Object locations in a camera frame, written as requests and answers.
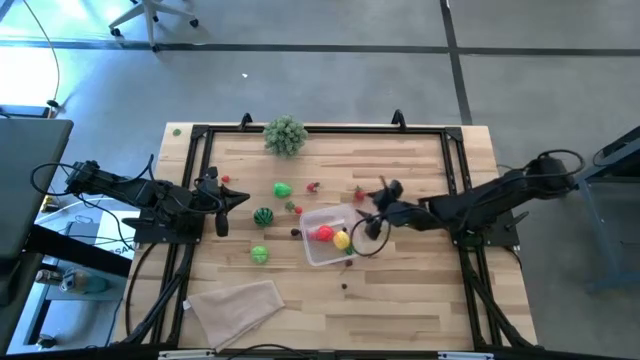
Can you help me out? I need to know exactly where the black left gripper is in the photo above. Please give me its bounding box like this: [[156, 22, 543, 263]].
[[193, 166, 251, 239]]

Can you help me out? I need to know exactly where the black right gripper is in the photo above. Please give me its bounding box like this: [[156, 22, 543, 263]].
[[355, 179, 409, 240]]

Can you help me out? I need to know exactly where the striped toy watermelon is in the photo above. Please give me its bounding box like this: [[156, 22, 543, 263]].
[[253, 206, 275, 228]]

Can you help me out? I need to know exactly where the yellow toy lemon with leaf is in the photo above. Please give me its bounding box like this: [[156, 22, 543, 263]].
[[332, 230, 357, 256]]

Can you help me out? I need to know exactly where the clear plastic tupperware container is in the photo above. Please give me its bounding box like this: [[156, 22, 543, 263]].
[[298, 202, 362, 268]]

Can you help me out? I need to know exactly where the potted green succulent plant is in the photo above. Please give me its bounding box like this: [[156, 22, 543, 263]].
[[262, 113, 309, 159]]

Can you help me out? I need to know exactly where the beige folded cloth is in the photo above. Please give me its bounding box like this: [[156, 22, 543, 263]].
[[187, 279, 286, 351]]

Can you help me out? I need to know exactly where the white printed paper sheet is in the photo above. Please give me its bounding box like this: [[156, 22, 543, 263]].
[[59, 209, 139, 261]]

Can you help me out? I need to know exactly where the white office chair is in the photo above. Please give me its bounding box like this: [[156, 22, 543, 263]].
[[108, 0, 200, 54]]

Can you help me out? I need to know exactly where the grey desk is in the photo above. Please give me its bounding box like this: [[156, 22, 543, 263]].
[[0, 117, 75, 261]]

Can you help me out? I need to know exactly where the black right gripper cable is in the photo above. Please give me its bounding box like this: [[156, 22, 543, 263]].
[[350, 213, 392, 257]]

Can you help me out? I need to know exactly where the black metal table frame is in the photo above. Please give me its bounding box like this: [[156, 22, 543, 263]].
[[117, 122, 539, 351]]

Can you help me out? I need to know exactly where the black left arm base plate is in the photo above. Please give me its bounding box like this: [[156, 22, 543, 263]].
[[122, 207, 205, 245]]

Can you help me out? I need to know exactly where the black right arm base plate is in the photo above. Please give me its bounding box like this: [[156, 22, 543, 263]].
[[447, 207, 530, 247]]

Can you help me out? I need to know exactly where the silver metal bracket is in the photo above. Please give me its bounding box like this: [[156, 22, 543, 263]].
[[438, 351, 495, 360], [158, 349, 216, 360]]

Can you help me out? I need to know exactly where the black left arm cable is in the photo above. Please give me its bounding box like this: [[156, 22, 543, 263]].
[[29, 153, 156, 199]]

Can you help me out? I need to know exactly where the yellow cable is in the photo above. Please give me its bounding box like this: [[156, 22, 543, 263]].
[[22, 0, 61, 119]]

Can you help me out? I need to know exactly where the blue metal frame table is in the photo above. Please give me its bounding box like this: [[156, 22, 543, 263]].
[[551, 124, 640, 294]]

